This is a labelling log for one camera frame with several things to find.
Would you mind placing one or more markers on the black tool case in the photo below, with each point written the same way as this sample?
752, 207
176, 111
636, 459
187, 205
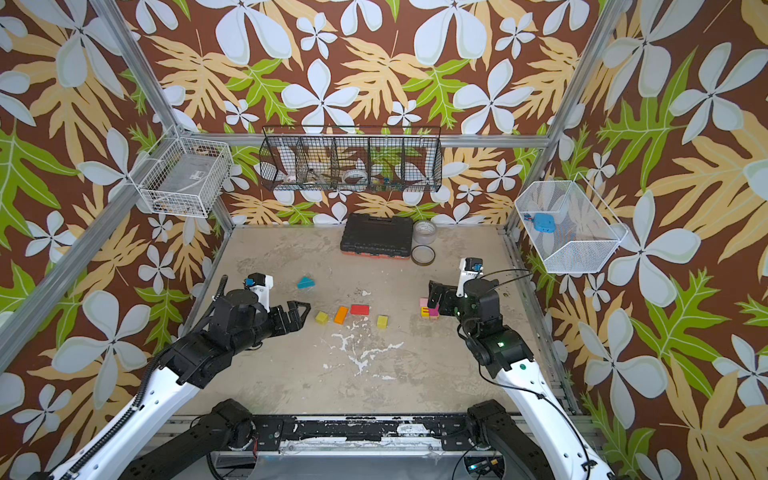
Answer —
368, 235

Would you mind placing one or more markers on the clear glass jar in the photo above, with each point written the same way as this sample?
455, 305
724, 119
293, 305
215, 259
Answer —
424, 232

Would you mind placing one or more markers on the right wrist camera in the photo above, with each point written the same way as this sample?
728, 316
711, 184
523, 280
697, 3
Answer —
470, 268

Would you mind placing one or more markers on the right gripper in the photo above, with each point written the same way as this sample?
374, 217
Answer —
447, 300

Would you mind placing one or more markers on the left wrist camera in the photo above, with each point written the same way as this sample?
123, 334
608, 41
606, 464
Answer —
261, 285

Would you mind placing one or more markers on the teal triangular block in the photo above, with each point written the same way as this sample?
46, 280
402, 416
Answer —
305, 283

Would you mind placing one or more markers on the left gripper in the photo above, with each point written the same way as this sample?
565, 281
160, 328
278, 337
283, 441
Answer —
297, 321

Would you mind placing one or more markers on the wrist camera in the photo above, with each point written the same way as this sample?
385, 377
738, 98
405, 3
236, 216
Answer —
261, 285
470, 268

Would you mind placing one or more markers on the blue object in basket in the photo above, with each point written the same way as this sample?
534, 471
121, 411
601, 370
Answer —
544, 223

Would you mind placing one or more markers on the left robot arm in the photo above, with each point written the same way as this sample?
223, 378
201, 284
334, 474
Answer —
173, 377

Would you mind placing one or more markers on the orange rectangular block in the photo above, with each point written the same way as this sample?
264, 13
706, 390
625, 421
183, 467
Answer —
341, 315

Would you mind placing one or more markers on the white tape roll in basket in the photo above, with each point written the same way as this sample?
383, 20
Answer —
355, 177

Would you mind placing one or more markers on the black wire basket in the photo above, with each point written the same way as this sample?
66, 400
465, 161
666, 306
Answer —
395, 158

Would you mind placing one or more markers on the white mesh corner basket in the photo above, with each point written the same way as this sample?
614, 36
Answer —
588, 231

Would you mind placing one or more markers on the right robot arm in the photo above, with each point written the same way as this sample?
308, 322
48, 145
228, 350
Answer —
555, 448

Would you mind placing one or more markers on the white wire basket left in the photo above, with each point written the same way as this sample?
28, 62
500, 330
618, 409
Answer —
182, 174

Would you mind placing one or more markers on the red rectangular block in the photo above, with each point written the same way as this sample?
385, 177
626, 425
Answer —
359, 310

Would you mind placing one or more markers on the yellow-green square block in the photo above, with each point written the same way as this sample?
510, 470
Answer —
322, 318

